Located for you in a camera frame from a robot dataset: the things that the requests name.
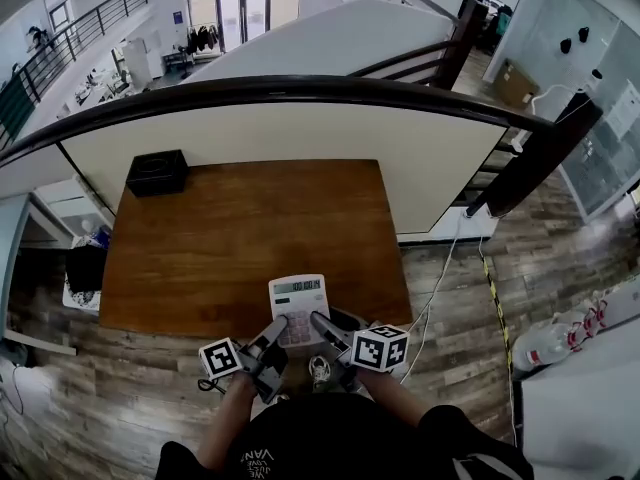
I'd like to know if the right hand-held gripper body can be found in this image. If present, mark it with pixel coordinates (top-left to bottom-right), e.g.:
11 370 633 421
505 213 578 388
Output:
322 307 411 395

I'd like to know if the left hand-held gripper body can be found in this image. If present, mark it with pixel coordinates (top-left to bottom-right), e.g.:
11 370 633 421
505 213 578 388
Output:
198 323 291 406

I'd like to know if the white calculator with pink keys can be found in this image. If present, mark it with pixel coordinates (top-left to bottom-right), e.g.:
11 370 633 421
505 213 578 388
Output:
268 273 332 349

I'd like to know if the person's right forearm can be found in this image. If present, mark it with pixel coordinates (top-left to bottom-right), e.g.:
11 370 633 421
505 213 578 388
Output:
355 366 437 430

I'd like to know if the person's left forearm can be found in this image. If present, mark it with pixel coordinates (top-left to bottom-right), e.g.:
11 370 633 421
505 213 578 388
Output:
196 370 259 469

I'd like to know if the person's grey shoe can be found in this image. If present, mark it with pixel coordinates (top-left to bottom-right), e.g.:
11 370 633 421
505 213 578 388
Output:
308 354 332 394

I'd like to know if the wooden table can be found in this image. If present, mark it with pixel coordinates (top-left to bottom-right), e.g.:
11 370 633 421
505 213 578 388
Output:
98 158 414 340

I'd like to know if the person's black shirt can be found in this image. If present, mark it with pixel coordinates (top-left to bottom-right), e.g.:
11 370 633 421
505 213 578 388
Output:
154 392 536 480

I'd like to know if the yellow and black striped tape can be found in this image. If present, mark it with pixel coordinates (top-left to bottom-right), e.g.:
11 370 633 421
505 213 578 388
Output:
480 254 519 445

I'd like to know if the clear plastic bottle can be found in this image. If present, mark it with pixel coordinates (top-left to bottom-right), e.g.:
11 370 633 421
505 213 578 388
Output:
511 311 577 374

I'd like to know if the white partition panel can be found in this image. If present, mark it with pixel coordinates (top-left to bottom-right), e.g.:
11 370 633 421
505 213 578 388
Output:
58 102 511 235

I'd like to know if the black square box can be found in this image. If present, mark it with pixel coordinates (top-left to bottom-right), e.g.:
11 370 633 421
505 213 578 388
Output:
125 149 191 199

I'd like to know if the black bag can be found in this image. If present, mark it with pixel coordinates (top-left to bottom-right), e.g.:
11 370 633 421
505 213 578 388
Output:
64 244 109 295

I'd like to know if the white side table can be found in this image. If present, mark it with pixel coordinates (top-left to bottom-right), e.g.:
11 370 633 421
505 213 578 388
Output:
518 276 640 480

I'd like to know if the black curved handrail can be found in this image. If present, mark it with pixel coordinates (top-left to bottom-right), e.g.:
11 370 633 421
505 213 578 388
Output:
0 74 557 169

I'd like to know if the white shelf unit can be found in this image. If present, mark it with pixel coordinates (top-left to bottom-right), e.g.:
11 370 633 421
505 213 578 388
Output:
29 175 115 249

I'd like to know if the brown cardboard box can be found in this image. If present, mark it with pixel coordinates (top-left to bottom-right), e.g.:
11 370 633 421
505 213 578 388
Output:
491 57 542 110

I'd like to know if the white cable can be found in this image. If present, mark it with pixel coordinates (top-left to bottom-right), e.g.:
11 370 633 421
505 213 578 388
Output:
399 211 474 385

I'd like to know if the dark wooden post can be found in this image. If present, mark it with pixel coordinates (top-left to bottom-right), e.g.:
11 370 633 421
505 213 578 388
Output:
478 91 605 219

